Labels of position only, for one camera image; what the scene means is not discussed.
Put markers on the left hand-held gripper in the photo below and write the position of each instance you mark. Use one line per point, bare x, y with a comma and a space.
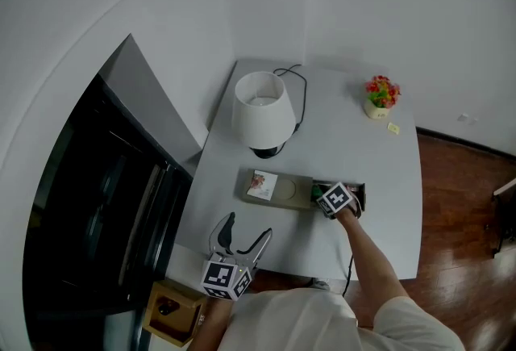
225, 278

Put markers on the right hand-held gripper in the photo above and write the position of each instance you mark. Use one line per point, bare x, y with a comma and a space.
334, 199

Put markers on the dark green object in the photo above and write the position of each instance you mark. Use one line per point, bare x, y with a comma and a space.
316, 192

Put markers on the white printed paper packet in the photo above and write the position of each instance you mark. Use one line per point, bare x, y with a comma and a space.
262, 186

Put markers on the olive drawer box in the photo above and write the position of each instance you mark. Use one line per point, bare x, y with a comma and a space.
294, 192

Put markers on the person's right forearm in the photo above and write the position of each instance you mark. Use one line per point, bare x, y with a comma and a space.
371, 260

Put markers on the person's left forearm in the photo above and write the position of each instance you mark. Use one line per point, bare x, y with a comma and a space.
213, 321

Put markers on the person's right shoe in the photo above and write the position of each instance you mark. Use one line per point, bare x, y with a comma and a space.
321, 284

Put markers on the small yellow paper tag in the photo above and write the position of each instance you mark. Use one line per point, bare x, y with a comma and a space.
393, 128

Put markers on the yellow wooden floor box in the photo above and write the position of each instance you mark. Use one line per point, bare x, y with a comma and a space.
177, 317

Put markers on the person's white shirt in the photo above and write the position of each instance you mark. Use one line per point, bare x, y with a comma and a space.
302, 321

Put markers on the potted red flower plant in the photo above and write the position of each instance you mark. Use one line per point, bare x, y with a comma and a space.
381, 95

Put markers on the white table lamp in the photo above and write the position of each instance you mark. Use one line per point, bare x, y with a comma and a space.
262, 115

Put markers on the black glass cabinet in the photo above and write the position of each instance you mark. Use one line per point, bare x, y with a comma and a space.
92, 212

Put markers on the wooden table with black frame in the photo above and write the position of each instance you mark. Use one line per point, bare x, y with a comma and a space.
506, 204

